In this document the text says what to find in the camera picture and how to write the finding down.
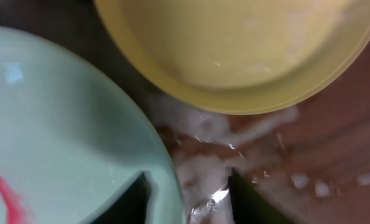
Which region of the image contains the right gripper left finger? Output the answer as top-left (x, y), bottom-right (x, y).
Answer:
top-left (91, 172), bottom-right (151, 224)

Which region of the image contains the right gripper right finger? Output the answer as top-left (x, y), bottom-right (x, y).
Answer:
top-left (227, 168), bottom-right (294, 224)

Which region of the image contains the light green plate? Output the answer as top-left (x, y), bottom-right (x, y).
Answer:
top-left (0, 26), bottom-right (186, 224)

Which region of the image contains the yellow plate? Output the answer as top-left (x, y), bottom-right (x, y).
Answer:
top-left (95, 0), bottom-right (370, 114)

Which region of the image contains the round black tray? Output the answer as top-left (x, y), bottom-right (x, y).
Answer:
top-left (0, 0), bottom-right (163, 103)

